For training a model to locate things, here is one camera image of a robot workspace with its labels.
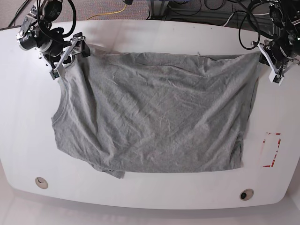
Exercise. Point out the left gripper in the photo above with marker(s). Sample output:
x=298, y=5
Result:
x=279, y=59

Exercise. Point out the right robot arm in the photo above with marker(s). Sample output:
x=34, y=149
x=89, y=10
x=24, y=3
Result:
x=37, y=29

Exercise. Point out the grey Hugging Face t-shirt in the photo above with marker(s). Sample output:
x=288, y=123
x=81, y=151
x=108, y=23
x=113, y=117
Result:
x=156, y=112

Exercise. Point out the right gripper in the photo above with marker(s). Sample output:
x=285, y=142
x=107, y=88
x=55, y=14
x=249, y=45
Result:
x=57, y=55

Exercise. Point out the left table cable grommet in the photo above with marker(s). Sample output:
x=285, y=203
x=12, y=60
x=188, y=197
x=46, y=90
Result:
x=41, y=182

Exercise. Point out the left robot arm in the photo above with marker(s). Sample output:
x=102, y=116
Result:
x=283, y=45

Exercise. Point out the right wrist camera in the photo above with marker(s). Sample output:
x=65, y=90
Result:
x=56, y=73

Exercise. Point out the red tape rectangle marking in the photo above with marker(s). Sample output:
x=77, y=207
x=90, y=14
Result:
x=270, y=147

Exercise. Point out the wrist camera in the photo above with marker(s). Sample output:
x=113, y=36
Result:
x=275, y=78
x=56, y=73

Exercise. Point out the table cable grommet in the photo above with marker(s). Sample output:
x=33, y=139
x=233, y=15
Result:
x=41, y=182
x=246, y=195

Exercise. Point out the right table cable grommet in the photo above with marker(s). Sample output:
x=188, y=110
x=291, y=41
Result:
x=246, y=195

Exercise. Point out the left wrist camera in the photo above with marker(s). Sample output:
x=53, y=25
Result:
x=275, y=78

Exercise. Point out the aluminium frame rail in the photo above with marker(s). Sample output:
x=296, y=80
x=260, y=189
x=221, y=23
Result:
x=227, y=13

